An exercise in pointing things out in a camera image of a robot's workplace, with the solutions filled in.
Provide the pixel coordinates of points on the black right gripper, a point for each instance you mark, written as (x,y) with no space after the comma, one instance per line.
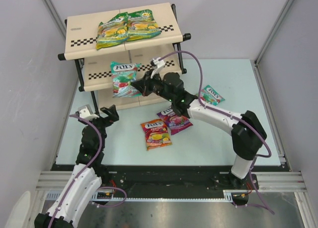
(146,84)

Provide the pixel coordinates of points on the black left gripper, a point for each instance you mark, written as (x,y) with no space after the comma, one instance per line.
(105,116)

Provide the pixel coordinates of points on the orange fruits candy bag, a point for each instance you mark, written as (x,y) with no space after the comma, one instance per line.
(156,134)

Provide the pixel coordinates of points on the purple berries candy bag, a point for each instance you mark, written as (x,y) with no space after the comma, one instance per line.
(174,122)

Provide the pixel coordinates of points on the green spring tea candy bag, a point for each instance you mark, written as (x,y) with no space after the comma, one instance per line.
(142,25)

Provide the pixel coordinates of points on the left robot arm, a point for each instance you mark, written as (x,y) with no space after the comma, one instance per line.
(88,173)

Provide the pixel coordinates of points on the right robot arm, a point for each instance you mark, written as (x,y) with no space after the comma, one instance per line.
(246,131)

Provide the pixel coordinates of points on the beige three-tier shelf rack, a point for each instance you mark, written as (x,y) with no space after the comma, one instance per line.
(93,66)

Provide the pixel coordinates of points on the teal mint blossom candy bag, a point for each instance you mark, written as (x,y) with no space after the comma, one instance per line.
(209,95)

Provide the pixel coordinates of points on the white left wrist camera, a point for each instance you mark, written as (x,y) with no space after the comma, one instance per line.
(85,112)

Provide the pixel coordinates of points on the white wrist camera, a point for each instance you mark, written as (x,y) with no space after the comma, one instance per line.
(85,112)
(157,65)

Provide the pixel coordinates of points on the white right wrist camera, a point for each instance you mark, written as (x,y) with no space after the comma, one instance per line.
(157,65)

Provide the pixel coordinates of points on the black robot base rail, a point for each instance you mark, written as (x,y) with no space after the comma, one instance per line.
(173,182)

